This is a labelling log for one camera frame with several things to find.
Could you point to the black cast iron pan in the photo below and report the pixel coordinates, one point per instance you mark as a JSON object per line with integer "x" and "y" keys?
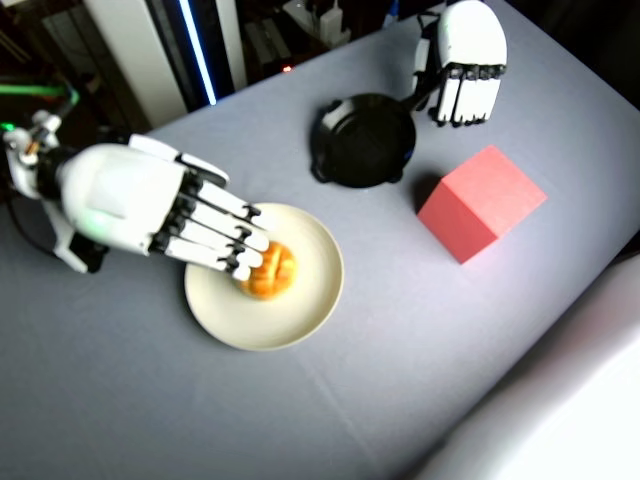
{"x": 365, "y": 145}

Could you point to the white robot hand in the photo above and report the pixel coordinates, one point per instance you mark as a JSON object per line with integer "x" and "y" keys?
{"x": 472, "y": 35}
{"x": 115, "y": 195}

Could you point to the grey table cloth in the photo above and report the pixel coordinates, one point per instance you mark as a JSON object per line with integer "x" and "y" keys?
{"x": 400, "y": 360}

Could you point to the red cube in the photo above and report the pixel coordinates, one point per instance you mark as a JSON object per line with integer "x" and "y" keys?
{"x": 480, "y": 200}

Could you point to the white power adapter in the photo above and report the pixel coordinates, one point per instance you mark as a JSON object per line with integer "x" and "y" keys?
{"x": 334, "y": 22}

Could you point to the white upright panel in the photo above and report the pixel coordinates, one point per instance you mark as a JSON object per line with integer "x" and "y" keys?
{"x": 130, "y": 50}

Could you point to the golden bread roll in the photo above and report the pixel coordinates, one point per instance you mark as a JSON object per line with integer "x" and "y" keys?
{"x": 275, "y": 276}

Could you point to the cream round plate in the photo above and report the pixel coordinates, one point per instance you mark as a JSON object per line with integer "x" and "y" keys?
{"x": 300, "y": 310}

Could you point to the white robot body shell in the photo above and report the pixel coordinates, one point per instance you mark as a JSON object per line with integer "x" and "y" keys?
{"x": 575, "y": 425}

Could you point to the blue light strip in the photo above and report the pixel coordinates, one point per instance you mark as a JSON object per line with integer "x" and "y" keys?
{"x": 199, "y": 55}

